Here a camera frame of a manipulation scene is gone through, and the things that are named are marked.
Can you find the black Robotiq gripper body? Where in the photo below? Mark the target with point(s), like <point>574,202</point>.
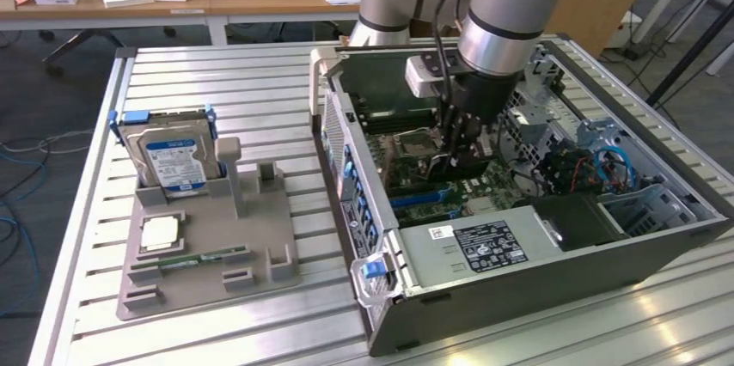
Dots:
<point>482,95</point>

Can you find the black graphics card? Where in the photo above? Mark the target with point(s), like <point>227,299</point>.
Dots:
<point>459,172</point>

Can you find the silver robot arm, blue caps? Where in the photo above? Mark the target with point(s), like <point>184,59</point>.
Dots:
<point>510,9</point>

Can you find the CPU socket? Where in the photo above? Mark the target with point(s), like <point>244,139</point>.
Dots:
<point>415,142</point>

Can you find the green motherboard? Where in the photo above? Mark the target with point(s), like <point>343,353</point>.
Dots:
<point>499,192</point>

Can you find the tall metal disk bay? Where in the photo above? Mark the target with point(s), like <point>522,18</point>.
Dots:
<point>539,121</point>

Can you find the blue expansion slot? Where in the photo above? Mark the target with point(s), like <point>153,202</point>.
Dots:
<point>418,199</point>

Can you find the black plastic shroud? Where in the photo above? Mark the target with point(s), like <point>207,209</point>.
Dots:
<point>579,220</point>

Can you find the grey power supply unit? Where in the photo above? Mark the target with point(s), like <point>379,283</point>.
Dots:
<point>435,263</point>

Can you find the blue case latch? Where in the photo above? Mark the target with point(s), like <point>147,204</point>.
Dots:
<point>372,271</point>

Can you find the low metal disk bay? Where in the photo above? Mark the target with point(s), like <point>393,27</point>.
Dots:
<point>647,211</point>

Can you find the open dark grey PC case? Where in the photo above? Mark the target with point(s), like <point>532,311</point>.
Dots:
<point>515,297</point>

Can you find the black tripod leg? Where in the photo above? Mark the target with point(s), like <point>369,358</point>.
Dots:
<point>690,54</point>

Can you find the grey plastic parts rack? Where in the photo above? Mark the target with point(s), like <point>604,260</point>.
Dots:
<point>212,228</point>

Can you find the hard disk in blue caddy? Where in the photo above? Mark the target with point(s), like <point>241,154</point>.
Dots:
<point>175,160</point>

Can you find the green RAM stick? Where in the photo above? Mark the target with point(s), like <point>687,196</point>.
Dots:
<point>189,259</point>

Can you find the silver CPU chip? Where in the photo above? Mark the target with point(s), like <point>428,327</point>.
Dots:
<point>160,233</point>

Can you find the black office chair base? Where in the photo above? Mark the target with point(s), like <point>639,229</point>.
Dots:
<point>75,41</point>

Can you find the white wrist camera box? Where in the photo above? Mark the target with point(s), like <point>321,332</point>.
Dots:
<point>424,78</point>

